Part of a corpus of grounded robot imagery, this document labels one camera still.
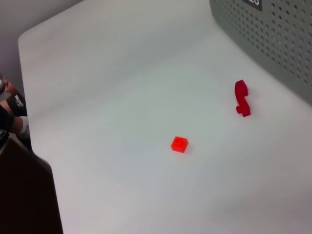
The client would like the small red square brick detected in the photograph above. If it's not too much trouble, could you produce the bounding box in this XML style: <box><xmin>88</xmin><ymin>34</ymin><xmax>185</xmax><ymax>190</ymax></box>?
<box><xmin>170</xmin><ymin>136</ymin><xmax>190</xmax><ymax>154</ymax></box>

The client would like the dark red angled brick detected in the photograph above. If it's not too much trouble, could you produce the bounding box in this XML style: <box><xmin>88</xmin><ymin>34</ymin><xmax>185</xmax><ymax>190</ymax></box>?
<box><xmin>234</xmin><ymin>79</ymin><xmax>251</xmax><ymax>117</ymax></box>

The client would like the grey perforated plastic storage bin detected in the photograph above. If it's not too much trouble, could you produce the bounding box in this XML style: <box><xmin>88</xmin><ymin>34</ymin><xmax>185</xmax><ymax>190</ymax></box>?
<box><xmin>209</xmin><ymin>0</ymin><xmax>312</xmax><ymax>108</ymax></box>

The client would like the black cuff with white label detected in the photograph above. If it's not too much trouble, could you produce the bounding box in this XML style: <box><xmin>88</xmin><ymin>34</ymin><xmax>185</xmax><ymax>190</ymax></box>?
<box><xmin>6</xmin><ymin>93</ymin><xmax>27</xmax><ymax>117</ymax></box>

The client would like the dark brown cabinet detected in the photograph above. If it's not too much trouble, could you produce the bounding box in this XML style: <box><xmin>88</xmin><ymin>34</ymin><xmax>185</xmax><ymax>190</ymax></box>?
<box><xmin>0</xmin><ymin>129</ymin><xmax>64</xmax><ymax>234</ymax></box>

